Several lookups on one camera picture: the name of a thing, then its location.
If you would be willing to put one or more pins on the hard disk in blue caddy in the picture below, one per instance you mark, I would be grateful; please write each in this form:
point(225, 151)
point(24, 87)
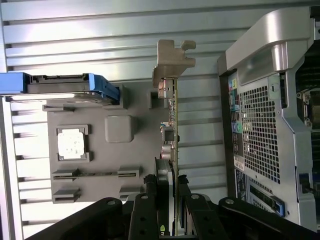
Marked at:
point(57, 85)

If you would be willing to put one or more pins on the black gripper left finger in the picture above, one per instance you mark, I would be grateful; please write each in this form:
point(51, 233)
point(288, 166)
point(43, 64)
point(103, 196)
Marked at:
point(147, 215)

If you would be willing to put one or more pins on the grey parts rack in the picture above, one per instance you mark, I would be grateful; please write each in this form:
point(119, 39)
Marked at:
point(100, 160)

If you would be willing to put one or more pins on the black PC case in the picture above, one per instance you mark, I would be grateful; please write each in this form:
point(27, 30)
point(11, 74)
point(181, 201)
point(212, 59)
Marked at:
point(260, 150)

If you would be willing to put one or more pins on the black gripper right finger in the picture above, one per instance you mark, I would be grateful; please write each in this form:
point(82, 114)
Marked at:
point(200, 215)

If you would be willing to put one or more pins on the silver CPU chip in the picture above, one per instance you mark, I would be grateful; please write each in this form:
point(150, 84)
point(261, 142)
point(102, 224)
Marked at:
point(71, 145)

